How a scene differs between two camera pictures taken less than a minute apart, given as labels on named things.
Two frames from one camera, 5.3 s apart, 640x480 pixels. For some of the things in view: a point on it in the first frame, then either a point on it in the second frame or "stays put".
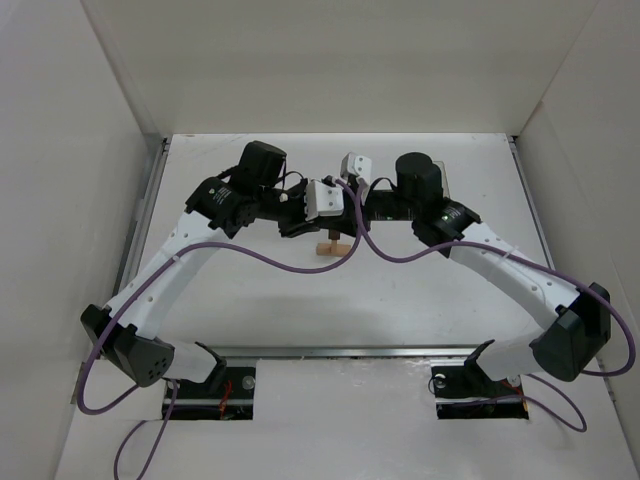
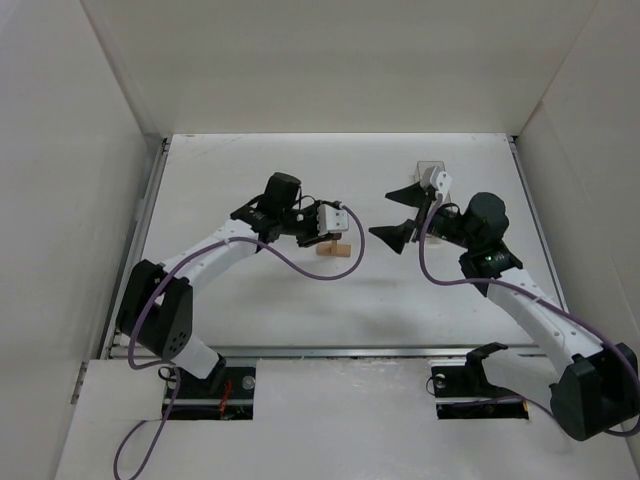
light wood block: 332,250 stays put
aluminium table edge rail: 141,219 stays put
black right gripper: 362,201 -> 417,215
